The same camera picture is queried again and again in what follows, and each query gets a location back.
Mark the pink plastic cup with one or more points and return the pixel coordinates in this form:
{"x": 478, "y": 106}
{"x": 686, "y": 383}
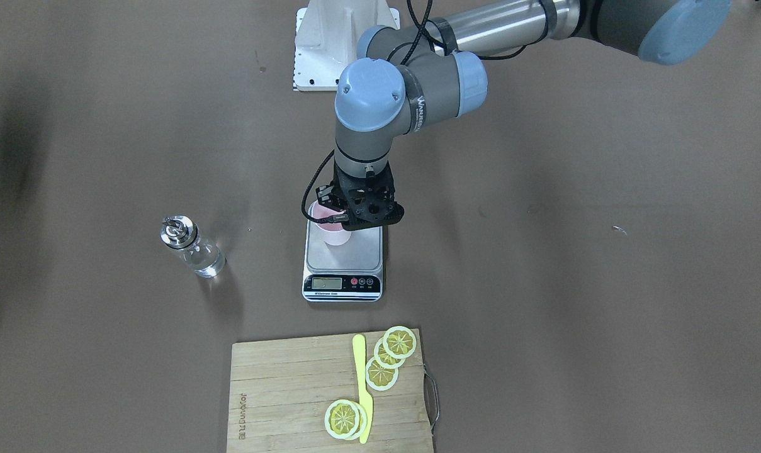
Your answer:
{"x": 332, "y": 234}

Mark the glass sauce bottle steel spout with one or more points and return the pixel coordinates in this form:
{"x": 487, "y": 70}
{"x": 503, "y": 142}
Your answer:
{"x": 184, "y": 239}

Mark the lemon slice near knife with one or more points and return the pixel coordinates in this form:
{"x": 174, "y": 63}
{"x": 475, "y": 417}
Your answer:
{"x": 380, "y": 378}

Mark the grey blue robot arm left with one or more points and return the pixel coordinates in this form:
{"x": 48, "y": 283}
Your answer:
{"x": 405, "y": 80}

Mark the bamboo cutting board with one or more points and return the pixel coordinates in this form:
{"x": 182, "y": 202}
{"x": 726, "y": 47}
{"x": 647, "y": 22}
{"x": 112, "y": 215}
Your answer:
{"x": 280, "y": 390}

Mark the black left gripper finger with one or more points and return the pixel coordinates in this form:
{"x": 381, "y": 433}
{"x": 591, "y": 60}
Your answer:
{"x": 331, "y": 196}

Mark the lemon slice middle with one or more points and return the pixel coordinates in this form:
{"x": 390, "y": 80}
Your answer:
{"x": 384, "y": 359}

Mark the lemon slice top pair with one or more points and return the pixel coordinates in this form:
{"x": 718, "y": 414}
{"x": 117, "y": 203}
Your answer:
{"x": 343, "y": 420}

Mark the lemon slice far end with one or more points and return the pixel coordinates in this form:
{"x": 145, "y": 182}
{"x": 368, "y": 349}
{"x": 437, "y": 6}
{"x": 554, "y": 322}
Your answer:
{"x": 400, "y": 342}

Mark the yellow plastic knife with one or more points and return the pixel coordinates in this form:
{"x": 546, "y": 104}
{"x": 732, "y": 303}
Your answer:
{"x": 365, "y": 399}

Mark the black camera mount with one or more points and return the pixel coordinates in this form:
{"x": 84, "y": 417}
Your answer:
{"x": 372, "y": 204}

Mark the lemon slice under pair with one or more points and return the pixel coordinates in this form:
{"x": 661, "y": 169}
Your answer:
{"x": 363, "y": 420}

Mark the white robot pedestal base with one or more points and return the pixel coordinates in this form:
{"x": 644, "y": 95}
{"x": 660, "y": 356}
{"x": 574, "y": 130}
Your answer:
{"x": 327, "y": 34}

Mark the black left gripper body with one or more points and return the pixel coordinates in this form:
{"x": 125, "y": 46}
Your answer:
{"x": 327, "y": 193}

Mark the digital kitchen scale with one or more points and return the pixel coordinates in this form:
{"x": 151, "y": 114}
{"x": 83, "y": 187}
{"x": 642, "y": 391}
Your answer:
{"x": 352, "y": 272}

